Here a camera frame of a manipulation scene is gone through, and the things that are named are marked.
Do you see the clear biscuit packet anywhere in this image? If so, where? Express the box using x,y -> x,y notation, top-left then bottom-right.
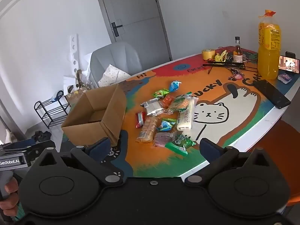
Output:
136,116 -> 158,144

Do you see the brown paper bag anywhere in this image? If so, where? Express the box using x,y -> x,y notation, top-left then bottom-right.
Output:
64,69 -> 92,104

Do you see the black shoe rack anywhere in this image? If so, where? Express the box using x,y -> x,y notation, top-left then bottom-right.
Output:
34,91 -> 70,129

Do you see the person's left hand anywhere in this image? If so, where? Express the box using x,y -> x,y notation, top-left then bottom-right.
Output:
0,177 -> 20,216

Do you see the black folded tripod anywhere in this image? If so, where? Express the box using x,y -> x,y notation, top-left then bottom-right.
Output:
202,60 -> 259,74

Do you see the pink keychain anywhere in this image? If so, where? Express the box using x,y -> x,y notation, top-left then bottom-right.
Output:
228,69 -> 245,80

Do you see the long black device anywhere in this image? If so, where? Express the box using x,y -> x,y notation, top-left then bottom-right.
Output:
254,79 -> 291,110

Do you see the white perforated board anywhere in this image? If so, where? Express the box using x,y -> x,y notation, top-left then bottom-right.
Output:
69,34 -> 79,76

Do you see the long white snack packet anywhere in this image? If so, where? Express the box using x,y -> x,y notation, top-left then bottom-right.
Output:
176,96 -> 199,131

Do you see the yellow green bread packet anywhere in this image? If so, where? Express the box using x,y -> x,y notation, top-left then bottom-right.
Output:
167,93 -> 193,114

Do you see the small pink white packet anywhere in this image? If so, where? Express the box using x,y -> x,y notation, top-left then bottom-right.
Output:
278,73 -> 292,84

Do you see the silver snack packet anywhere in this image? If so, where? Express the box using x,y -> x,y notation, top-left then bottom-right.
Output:
141,98 -> 166,116

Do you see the black item on floor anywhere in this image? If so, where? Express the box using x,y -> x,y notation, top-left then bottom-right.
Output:
31,130 -> 52,144

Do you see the large green snack packet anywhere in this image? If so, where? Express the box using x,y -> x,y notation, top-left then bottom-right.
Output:
165,134 -> 196,157

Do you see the blue green snack packet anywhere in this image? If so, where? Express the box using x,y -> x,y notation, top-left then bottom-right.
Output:
157,118 -> 177,132

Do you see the orange snack packet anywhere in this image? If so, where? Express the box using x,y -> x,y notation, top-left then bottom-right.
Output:
162,95 -> 175,109

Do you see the yellow tape roll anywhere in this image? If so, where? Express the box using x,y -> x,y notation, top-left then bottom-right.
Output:
202,49 -> 215,61

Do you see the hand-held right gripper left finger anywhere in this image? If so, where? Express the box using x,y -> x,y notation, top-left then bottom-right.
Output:
39,137 -> 124,188

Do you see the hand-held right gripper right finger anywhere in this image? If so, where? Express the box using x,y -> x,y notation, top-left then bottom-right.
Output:
185,138 -> 275,188

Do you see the phone on stand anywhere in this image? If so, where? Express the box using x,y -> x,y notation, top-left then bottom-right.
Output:
278,51 -> 300,79

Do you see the red snack packet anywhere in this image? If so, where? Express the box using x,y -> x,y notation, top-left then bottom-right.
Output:
135,111 -> 146,128

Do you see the brown cardboard box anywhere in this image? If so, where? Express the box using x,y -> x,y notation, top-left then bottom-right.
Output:
61,84 -> 127,147

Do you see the black door handle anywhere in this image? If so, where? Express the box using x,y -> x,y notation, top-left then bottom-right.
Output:
111,22 -> 123,37

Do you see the dark purple snack packet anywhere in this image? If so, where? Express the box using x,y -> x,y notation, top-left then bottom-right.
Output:
153,132 -> 182,148

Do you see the grey door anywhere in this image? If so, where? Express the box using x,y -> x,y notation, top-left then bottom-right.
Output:
93,0 -> 173,62

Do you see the grey chair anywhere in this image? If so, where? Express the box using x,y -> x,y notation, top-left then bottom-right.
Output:
90,42 -> 143,88

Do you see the yellow crumpled wrapper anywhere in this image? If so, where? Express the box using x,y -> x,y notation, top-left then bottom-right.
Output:
214,51 -> 229,62

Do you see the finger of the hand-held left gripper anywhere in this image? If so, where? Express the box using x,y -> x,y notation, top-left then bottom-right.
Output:
9,139 -> 57,154

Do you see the orange juice bottle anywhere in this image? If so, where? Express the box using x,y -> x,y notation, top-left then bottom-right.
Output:
257,10 -> 282,80

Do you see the small green snack packet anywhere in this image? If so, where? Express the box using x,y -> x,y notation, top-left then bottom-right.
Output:
153,88 -> 170,98

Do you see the small glass bottle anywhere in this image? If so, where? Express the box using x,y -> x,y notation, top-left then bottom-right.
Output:
233,36 -> 244,63

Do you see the orange chair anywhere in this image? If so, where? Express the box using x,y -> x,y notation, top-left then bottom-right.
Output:
248,119 -> 300,203

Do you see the white dotted cushion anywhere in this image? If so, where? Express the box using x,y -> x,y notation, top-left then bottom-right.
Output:
98,64 -> 132,88

